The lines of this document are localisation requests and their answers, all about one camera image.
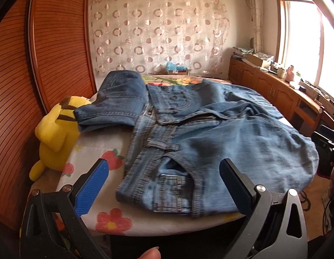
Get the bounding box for light blue denim jeans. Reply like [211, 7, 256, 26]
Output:
[116, 79, 318, 218]

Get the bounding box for person's left hand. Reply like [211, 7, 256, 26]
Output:
[139, 247, 161, 259]

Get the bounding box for floral bed sheet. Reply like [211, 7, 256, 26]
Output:
[55, 74, 295, 236]

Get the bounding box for yellow plush toy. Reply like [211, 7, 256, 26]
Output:
[29, 96, 91, 181]

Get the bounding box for wooden side cabinet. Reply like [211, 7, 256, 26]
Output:
[228, 58, 334, 136]

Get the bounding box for folded dark denim jeans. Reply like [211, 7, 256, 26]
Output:
[74, 70, 148, 132]

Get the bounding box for pink bottle on cabinet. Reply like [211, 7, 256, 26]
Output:
[285, 65, 295, 82]

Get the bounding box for cardboard box on cabinet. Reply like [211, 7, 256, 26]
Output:
[246, 52, 274, 68]

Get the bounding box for wooden slatted wardrobe door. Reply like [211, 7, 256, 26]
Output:
[0, 0, 96, 230]

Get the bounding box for blue item on headboard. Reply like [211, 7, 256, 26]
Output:
[166, 62, 188, 74]

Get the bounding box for circle patterned curtain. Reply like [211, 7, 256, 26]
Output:
[89, 0, 230, 78]

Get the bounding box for window with wooden frame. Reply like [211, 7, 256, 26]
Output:
[278, 0, 334, 99]

